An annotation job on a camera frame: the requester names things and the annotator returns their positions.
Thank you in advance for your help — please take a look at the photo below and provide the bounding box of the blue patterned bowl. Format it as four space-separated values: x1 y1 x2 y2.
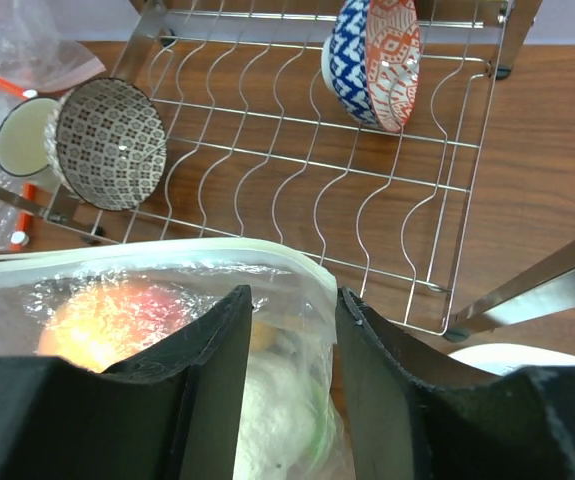
321 1 421 133

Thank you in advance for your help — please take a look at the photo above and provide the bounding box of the brown longan cluster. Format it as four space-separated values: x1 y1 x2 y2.
249 321 284 353

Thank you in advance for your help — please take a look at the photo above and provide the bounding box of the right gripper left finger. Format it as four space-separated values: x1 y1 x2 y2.
0 285 252 479

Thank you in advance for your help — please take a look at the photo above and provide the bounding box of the toy peach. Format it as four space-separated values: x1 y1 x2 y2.
36 282 192 373

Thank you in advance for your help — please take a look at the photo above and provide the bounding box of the cream enamel mug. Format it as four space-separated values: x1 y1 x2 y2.
0 97 59 192

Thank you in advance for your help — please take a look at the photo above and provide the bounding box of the steel dish rack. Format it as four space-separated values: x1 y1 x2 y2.
0 0 575 344

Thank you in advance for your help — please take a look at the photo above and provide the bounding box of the brown patterned bowl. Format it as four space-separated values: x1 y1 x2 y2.
44 77 167 212

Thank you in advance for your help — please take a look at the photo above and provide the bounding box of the pile of clear plastic bags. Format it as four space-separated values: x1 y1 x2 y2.
0 1 106 251

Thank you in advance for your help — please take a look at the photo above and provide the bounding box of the clear zip top bag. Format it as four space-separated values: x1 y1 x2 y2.
0 238 354 479

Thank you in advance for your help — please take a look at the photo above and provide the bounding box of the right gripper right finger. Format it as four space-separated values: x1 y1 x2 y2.
335 288 575 479

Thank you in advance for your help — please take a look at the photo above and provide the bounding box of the white perforated plastic basket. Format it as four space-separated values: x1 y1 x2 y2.
449 343 575 376

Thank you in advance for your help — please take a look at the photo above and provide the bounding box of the toy cauliflower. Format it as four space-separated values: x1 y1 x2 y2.
233 351 336 479

